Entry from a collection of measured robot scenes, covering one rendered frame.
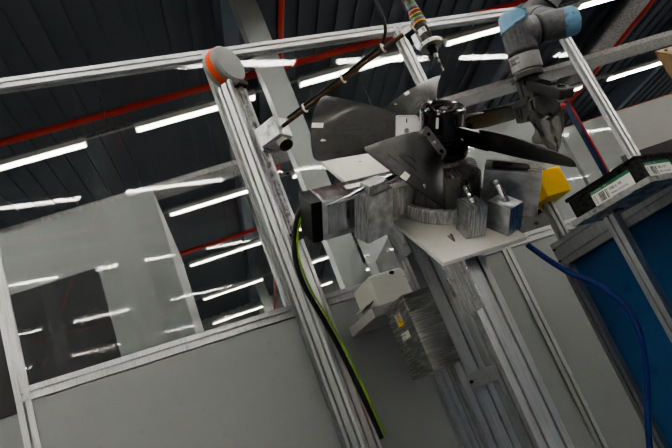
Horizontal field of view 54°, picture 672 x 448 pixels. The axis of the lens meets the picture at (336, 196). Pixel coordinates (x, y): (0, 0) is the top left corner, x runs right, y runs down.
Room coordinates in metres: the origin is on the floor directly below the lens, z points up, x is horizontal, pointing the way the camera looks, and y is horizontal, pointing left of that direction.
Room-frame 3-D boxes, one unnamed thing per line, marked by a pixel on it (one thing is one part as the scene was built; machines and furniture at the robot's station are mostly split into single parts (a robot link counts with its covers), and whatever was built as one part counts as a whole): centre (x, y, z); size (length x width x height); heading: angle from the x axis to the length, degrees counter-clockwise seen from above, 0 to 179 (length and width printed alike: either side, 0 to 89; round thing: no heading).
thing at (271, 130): (2.02, 0.12, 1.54); 0.10 x 0.07 x 0.08; 59
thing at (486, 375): (1.85, -0.20, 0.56); 0.19 x 0.04 x 0.04; 24
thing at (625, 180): (1.63, -0.67, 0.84); 0.22 x 0.17 x 0.07; 38
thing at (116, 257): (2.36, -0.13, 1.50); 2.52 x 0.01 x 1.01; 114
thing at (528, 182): (1.75, -0.45, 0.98); 0.20 x 0.16 x 0.20; 24
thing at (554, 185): (2.12, -0.63, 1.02); 0.16 x 0.10 x 0.11; 24
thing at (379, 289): (2.15, -0.01, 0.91); 0.17 x 0.16 x 0.11; 24
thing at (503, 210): (1.69, -0.39, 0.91); 0.12 x 0.08 x 0.12; 24
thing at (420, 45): (1.71, -0.41, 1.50); 0.09 x 0.07 x 0.10; 59
